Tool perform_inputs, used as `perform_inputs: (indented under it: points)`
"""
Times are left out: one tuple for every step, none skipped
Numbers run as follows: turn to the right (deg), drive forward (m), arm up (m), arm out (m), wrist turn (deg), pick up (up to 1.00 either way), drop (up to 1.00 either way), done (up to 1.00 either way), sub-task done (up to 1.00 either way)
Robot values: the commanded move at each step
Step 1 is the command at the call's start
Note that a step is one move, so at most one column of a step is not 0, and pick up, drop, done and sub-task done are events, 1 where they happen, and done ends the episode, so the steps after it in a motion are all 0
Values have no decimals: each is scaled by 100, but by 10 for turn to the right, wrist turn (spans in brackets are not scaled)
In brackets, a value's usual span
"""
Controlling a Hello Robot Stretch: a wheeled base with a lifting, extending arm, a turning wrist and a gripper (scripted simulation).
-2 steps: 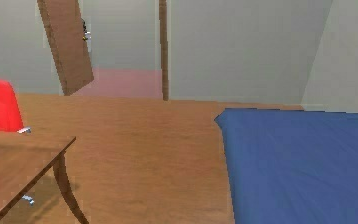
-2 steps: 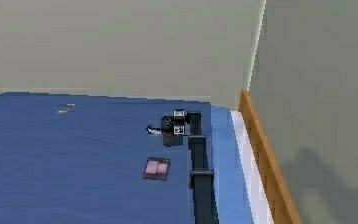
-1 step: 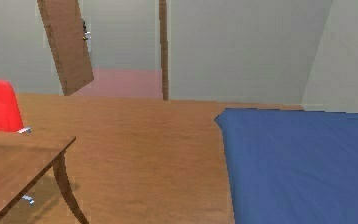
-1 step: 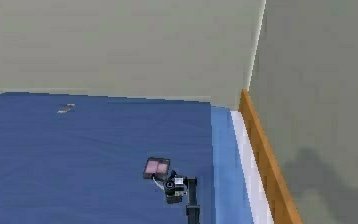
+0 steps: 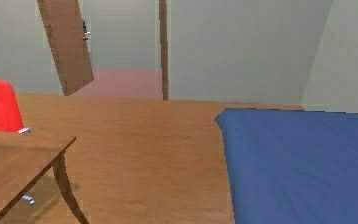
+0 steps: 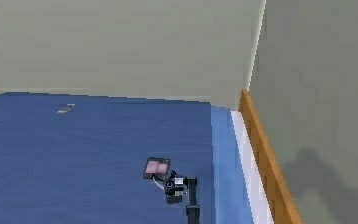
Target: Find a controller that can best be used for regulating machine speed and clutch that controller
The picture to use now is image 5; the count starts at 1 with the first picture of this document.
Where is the brown wooden room door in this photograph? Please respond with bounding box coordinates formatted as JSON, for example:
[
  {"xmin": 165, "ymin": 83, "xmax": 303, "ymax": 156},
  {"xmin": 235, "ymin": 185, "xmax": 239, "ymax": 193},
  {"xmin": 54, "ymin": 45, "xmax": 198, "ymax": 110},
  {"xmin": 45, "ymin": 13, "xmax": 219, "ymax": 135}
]
[{"xmin": 36, "ymin": 0, "xmax": 95, "ymax": 97}]

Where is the blue bed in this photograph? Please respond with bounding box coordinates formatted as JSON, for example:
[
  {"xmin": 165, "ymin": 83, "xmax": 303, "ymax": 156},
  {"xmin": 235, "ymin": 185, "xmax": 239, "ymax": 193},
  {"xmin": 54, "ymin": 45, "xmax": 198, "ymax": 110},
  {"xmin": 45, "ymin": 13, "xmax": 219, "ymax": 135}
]
[{"xmin": 214, "ymin": 107, "xmax": 358, "ymax": 224}]

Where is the brown wooden table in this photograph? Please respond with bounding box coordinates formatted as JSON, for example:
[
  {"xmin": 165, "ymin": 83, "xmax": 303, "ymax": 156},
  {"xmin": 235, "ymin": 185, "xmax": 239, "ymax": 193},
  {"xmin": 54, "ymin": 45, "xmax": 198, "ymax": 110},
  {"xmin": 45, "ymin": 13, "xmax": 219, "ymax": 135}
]
[{"xmin": 0, "ymin": 129, "xmax": 90, "ymax": 224}]

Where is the red chair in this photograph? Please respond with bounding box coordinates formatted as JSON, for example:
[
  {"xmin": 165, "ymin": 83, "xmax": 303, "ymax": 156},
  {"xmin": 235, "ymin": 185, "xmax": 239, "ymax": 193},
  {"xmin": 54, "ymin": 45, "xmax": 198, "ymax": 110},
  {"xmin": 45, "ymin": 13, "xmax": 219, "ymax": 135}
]
[{"xmin": 0, "ymin": 77, "xmax": 36, "ymax": 206}]

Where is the black door handle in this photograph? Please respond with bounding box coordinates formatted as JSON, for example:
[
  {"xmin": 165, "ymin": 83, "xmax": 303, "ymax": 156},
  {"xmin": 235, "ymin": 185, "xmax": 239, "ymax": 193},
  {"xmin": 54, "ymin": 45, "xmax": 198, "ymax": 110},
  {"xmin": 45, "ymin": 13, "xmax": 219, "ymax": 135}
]
[{"xmin": 81, "ymin": 18, "xmax": 92, "ymax": 42}]

